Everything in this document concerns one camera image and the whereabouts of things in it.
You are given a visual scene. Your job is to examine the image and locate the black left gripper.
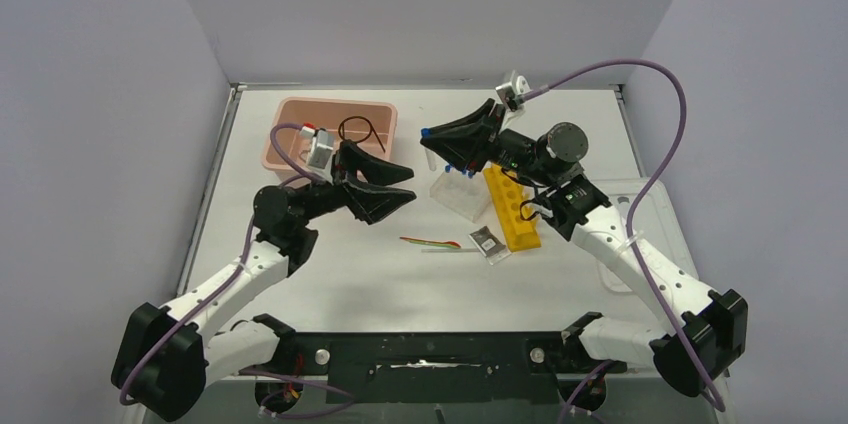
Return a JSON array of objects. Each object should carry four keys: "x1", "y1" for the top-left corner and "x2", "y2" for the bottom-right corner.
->
[{"x1": 294, "y1": 142, "x2": 416, "y2": 226}]

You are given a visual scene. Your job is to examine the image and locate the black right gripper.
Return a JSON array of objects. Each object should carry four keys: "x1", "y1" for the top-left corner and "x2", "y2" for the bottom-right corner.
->
[{"x1": 421, "y1": 101, "x2": 556, "y2": 188}]

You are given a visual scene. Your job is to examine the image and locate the black wire ring stand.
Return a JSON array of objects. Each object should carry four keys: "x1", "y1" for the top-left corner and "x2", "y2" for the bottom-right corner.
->
[{"x1": 337, "y1": 115, "x2": 387, "y2": 153}]

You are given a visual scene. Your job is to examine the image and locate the red green stirring sticks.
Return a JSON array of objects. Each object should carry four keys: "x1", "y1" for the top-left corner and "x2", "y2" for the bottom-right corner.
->
[{"x1": 399, "y1": 236, "x2": 462, "y2": 249}]

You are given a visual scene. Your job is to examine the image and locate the small dark sample bag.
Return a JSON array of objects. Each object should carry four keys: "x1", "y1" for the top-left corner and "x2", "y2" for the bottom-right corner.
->
[{"x1": 469, "y1": 226, "x2": 511, "y2": 265}]

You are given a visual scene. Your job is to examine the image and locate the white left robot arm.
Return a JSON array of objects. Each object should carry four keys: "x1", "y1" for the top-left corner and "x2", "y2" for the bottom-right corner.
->
[{"x1": 111, "y1": 140, "x2": 416, "y2": 422}]

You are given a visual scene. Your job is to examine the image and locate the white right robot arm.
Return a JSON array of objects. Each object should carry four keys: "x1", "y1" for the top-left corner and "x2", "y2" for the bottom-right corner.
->
[{"x1": 420, "y1": 99, "x2": 748, "y2": 397}]

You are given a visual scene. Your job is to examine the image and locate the clear plastic tube box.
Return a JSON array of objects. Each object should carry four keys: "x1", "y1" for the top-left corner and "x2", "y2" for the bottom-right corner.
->
[{"x1": 429, "y1": 170, "x2": 492, "y2": 222}]

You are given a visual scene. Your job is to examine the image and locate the pink plastic bin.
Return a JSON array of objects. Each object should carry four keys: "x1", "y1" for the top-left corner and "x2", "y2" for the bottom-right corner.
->
[{"x1": 261, "y1": 97, "x2": 397, "y2": 180}]

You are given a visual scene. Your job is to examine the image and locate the yellow test tube rack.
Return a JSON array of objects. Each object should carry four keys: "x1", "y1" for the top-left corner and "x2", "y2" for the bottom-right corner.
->
[{"x1": 483, "y1": 165, "x2": 541, "y2": 252}]

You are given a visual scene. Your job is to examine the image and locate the white plastic tray lid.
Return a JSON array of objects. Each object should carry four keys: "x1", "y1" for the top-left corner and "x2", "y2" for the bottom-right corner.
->
[{"x1": 577, "y1": 178, "x2": 698, "y2": 299}]

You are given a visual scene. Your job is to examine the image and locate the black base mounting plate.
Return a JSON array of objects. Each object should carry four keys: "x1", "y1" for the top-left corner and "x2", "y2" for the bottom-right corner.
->
[{"x1": 259, "y1": 331, "x2": 598, "y2": 404}]

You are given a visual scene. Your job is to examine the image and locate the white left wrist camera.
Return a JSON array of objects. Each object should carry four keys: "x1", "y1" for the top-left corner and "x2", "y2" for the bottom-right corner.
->
[{"x1": 298, "y1": 124, "x2": 335, "y2": 172}]

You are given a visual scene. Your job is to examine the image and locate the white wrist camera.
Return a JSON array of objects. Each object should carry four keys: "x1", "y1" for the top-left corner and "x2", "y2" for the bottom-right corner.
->
[
  {"x1": 298, "y1": 124, "x2": 335, "y2": 172},
  {"x1": 495, "y1": 70, "x2": 531, "y2": 112}
]

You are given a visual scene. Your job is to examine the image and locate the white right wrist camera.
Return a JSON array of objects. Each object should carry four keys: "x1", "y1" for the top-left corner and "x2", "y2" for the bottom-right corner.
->
[{"x1": 495, "y1": 70, "x2": 531, "y2": 112}]

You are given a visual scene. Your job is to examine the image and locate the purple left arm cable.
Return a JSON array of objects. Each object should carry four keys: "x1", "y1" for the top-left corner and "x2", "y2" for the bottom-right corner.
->
[{"x1": 119, "y1": 122, "x2": 359, "y2": 421}]

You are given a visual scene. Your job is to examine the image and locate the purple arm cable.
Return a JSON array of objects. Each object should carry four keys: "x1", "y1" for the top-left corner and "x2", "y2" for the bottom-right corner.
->
[
  {"x1": 523, "y1": 59, "x2": 727, "y2": 424},
  {"x1": 119, "y1": 122, "x2": 359, "y2": 421}
]

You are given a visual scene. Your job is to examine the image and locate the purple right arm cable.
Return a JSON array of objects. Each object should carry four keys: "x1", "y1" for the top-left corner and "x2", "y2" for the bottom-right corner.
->
[{"x1": 523, "y1": 59, "x2": 727, "y2": 424}]

